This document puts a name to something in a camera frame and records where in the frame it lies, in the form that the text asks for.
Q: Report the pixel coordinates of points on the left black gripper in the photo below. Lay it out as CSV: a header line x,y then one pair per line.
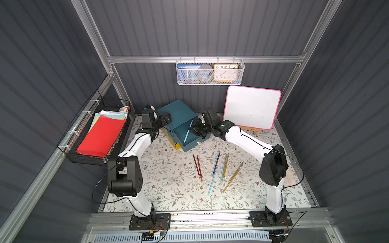
x,y
162,120

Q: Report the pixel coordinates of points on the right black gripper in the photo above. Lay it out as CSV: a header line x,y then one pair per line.
x,y
199,128

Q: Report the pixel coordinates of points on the teal yellow drawer cabinet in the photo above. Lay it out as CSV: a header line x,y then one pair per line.
x,y
180,113

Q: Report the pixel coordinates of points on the teal drawer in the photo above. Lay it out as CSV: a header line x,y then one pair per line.
x,y
192,140

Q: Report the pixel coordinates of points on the blue red pencil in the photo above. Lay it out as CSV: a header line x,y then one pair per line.
x,y
216,163

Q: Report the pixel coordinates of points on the long light blue pencil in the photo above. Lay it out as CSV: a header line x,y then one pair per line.
x,y
212,182

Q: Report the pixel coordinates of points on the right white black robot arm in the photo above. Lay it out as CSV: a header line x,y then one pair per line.
x,y
274,166

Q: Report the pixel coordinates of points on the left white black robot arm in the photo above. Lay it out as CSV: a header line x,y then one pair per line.
x,y
124,176

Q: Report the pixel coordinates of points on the dark red pencil left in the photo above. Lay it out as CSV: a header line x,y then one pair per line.
x,y
196,165

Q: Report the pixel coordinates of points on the gold pencil middle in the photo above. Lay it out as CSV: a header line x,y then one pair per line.
x,y
224,168

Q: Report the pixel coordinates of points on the gold pencil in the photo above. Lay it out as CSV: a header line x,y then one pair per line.
x,y
238,169
224,168
230,182

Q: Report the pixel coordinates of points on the red pencil right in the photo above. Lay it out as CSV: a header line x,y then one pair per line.
x,y
199,167

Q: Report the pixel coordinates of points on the blue box in basket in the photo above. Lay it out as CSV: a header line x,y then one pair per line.
x,y
187,73

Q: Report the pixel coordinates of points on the wooden whiteboard easel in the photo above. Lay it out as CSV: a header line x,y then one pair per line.
x,y
249,129

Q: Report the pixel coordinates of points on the pink framed whiteboard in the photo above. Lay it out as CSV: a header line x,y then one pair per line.
x,y
252,107

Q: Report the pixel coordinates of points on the grey tape roll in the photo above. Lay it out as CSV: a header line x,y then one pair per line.
x,y
205,73

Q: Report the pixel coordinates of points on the yellow analog clock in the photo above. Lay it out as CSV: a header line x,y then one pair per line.
x,y
226,73

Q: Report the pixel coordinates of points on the gold pencil lower right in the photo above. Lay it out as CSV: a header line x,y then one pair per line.
x,y
230,182

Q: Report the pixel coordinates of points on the gold pencil upper right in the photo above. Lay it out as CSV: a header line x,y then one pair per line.
x,y
238,169

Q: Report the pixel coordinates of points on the red paper sheet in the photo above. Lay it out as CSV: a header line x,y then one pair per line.
x,y
101,136

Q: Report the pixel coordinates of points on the pink calculator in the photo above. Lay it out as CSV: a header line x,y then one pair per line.
x,y
290,178

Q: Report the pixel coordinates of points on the white wire wall basket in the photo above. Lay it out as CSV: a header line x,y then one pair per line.
x,y
211,62

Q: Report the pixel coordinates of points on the black wire paper tray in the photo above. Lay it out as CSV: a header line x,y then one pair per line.
x,y
75,136

